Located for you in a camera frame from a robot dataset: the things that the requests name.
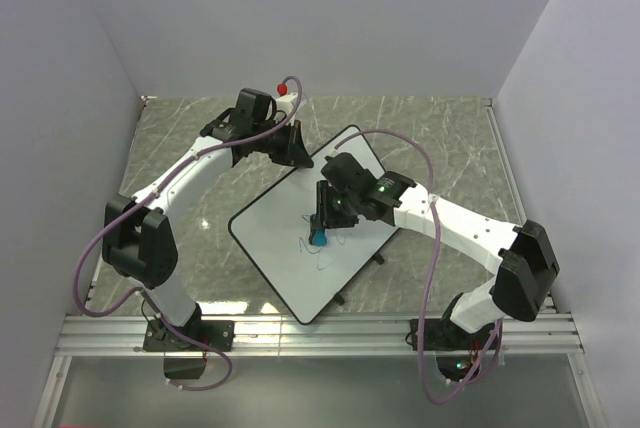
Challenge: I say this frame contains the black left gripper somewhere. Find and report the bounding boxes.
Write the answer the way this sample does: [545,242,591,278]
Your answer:
[253,118,312,167]

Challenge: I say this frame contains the blue bone-shaped whiteboard eraser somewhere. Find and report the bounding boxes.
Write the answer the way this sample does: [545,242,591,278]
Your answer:
[309,228,328,247]

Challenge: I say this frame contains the white whiteboard black frame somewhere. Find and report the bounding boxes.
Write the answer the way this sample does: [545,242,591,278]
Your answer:
[228,125,396,325]

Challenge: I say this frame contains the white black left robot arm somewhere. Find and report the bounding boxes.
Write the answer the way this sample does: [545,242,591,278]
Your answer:
[102,83,314,350]

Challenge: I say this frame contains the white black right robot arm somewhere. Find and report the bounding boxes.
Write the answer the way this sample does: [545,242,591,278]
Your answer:
[310,153,559,351]

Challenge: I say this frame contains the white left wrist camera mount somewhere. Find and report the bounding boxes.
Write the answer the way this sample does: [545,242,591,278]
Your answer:
[275,83,298,112]

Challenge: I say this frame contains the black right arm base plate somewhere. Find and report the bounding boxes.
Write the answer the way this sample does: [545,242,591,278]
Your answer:
[424,319,495,351]

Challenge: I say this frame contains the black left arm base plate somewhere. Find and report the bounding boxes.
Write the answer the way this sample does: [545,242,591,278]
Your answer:
[142,319,235,352]

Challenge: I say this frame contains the aluminium right side rail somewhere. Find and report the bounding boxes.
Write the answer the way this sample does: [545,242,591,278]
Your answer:
[482,98,560,322]

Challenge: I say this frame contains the aluminium rail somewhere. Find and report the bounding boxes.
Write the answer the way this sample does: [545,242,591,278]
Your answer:
[54,313,584,358]
[482,98,560,322]

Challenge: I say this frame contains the aluminium front rail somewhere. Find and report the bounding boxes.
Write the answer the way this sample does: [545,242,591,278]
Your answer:
[54,313,584,358]

